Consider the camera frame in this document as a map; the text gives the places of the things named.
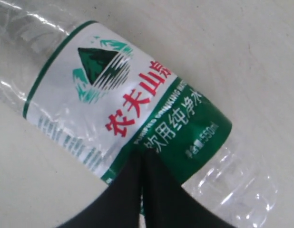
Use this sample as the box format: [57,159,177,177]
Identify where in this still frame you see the clear plastic water bottle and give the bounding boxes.
[0,0,276,219]

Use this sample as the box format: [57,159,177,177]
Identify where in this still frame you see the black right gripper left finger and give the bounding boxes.
[59,152,142,228]

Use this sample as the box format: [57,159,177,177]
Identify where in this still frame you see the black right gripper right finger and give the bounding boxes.
[142,149,233,228]

